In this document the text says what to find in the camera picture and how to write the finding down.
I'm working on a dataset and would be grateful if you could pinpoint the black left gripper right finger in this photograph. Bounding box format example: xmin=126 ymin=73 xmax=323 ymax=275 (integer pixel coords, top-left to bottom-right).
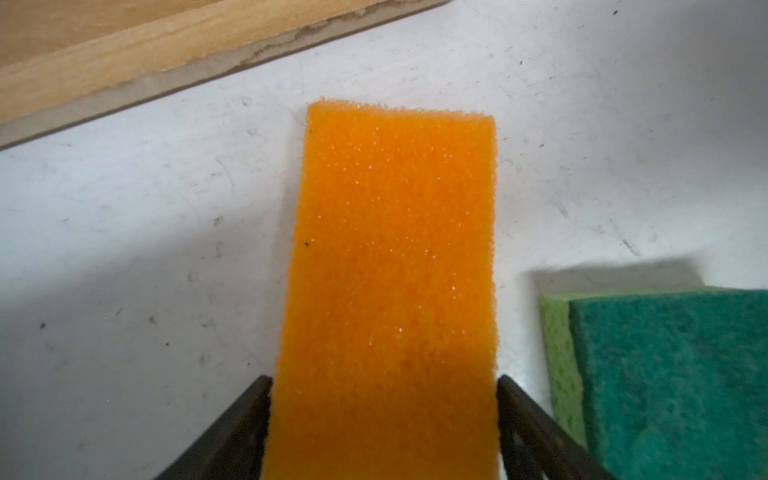
xmin=496 ymin=375 xmax=614 ymax=480

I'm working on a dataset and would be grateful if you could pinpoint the orange sponge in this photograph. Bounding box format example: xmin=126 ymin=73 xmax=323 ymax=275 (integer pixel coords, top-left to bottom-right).
xmin=262 ymin=99 xmax=499 ymax=479

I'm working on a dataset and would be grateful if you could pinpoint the dark green sponge right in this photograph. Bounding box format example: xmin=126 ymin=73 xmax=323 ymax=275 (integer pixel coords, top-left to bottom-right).
xmin=539 ymin=288 xmax=767 ymax=479

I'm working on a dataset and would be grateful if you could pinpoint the bottom wooden shelf board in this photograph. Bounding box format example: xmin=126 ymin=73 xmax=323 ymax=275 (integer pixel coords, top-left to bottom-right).
xmin=1 ymin=1 xmax=430 ymax=147

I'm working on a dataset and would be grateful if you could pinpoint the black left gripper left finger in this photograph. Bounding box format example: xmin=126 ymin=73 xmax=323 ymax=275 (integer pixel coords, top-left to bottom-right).
xmin=157 ymin=375 xmax=273 ymax=479

